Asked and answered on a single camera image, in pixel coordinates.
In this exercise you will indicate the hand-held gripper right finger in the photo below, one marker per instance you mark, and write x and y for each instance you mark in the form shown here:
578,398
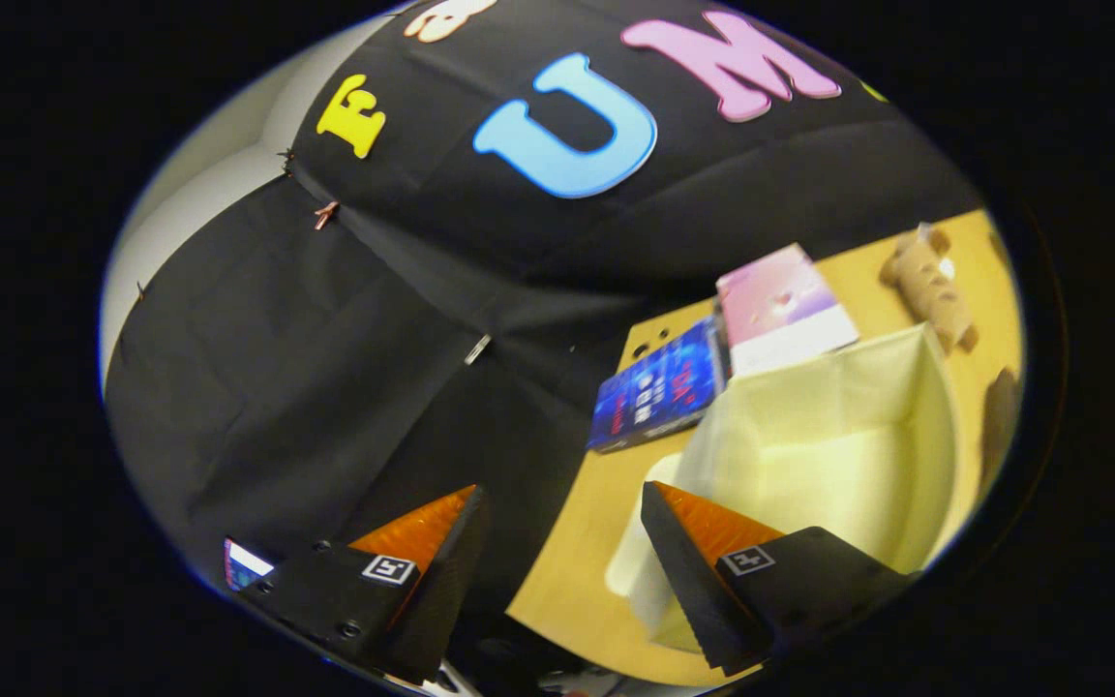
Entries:
693,590

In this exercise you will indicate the black backdrop cloth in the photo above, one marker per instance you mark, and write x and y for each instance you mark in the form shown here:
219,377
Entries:
325,387

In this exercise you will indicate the brown slipper shoe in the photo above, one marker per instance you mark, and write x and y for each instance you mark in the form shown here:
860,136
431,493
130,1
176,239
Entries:
1000,426

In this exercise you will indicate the copper cloth clip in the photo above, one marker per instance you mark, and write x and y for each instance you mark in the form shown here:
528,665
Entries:
325,214

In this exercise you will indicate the blue book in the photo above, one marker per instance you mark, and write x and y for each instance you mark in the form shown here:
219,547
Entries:
659,392

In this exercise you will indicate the silver cloth clip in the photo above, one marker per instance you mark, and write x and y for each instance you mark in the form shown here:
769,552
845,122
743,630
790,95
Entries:
477,348

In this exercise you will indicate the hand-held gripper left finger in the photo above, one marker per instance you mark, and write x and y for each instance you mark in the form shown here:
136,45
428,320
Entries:
441,590

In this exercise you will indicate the small lit screen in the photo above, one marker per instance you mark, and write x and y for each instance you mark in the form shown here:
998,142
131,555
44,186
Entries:
246,563

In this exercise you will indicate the cream fabric storage box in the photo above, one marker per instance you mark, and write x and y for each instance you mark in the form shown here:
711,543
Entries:
838,465

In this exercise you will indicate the pink book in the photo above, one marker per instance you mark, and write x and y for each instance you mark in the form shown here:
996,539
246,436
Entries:
780,305

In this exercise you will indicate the brown striped plush toy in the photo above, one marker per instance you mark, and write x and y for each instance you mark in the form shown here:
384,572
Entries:
930,286

